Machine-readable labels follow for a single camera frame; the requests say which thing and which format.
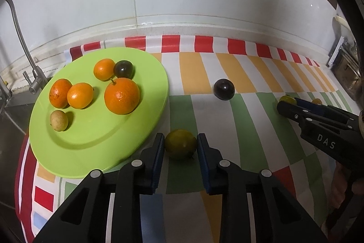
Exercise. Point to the steel sink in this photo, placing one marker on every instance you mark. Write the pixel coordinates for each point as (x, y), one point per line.
(12, 129)

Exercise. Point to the green plate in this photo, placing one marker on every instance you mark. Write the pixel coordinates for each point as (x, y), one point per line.
(93, 143)

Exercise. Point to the tan round fruit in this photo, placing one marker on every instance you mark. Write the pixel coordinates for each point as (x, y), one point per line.
(316, 101)
(59, 120)

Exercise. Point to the person's right hand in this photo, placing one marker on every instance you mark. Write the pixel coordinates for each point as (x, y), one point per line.
(341, 189)

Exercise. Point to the steel cooking pot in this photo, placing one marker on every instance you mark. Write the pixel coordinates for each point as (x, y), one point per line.
(351, 80)

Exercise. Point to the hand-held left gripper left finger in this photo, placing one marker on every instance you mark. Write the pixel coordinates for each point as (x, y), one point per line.
(157, 163)

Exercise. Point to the dark purple plum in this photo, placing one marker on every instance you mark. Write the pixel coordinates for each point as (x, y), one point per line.
(224, 89)
(124, 69)

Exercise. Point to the colourful striped cloth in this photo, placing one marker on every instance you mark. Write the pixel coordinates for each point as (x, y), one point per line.
(256, 146)

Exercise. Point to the orange with stem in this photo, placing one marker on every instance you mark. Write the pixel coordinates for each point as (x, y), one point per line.
(122, 95)

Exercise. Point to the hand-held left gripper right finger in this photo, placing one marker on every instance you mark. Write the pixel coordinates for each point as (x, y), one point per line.
(202, 163)

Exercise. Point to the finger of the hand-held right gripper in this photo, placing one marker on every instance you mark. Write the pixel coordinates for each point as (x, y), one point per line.
(293, 112)
(312, 105)

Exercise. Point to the thin gooseneck steel faucet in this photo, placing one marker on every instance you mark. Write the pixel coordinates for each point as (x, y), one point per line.
(20, 38)

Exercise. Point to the green tangerine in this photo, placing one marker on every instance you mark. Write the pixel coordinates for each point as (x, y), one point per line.
(287, 99)
(180, 144)

